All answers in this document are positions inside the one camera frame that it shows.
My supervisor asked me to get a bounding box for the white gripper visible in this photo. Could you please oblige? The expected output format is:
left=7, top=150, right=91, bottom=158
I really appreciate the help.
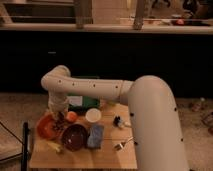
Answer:
left=48, top=93, right=69, bottom=114

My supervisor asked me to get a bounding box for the dark maroon bowl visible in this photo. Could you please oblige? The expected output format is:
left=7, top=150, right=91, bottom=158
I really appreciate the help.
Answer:
left=61, top=124, right=88, bottom=151

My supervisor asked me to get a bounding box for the blue sponge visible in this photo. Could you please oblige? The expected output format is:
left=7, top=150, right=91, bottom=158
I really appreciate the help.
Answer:
left=87, top=124, right=104, bottom=149

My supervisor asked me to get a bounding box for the orange red bowl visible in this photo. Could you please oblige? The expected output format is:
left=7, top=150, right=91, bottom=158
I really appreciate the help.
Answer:
left=36, top=114, right=63, bottom=140

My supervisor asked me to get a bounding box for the small white cup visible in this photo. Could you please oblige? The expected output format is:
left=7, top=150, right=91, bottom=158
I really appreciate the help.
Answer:
left=85, top=108, right=102, bottom=123

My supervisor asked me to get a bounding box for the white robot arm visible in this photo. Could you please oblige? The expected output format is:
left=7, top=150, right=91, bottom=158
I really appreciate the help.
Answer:
left=41, top=65, right=190, bottom=171

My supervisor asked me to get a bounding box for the black dish brush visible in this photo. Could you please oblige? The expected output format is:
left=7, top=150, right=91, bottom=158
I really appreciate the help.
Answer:
left=113, top=116, right=131, bottom=128

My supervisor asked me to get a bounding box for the grey cloth in tray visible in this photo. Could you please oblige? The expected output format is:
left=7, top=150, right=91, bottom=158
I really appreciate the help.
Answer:
left=68, top=96, right=83, bottom=106

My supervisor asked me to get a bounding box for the green leafy vegetable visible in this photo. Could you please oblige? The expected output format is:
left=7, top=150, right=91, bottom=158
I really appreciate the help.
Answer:
left=100, top=100, right=117, bottom=107

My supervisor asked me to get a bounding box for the wooden board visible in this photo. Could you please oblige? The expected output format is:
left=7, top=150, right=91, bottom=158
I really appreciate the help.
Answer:
left=29, top=104, right=137, bottom=169

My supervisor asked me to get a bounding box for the orange fruit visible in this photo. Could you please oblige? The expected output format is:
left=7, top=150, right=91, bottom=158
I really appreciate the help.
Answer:
left=65, top=111, right=78, bottom=123

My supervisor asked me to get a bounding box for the yellow corn cob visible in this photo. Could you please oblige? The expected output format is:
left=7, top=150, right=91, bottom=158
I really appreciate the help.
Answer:
left=47, top=141, right=63, bottom=154

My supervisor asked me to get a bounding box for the green plastic tray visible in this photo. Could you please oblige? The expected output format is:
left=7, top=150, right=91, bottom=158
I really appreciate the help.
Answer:
left=68, top=96, right=100, bottom=112

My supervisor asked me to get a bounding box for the dark purple grape bunch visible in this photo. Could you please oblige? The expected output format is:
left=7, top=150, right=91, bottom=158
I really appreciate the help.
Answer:
left=53, top=113, right=66, bottom=131

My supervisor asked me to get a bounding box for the silver fork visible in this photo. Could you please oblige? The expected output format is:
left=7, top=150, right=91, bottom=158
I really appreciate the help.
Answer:
left=114, top=137, right=133, bottom=151

